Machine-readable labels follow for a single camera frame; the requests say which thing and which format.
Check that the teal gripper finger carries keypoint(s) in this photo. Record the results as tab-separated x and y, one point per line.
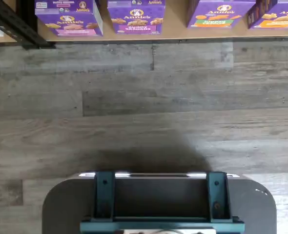
104	195
218	195

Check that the purple Annie's box pink patch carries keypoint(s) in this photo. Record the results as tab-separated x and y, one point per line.
70	22

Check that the purple Annie's box green patch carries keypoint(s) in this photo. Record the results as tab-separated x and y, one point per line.
219	14

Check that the purple Annie's box orange patch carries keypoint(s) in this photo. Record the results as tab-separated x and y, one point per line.
278	17

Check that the dark grey rounded platform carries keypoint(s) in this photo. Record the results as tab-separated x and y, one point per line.
68	207

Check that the black metal shelving rack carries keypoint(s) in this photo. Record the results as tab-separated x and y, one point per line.
14	24

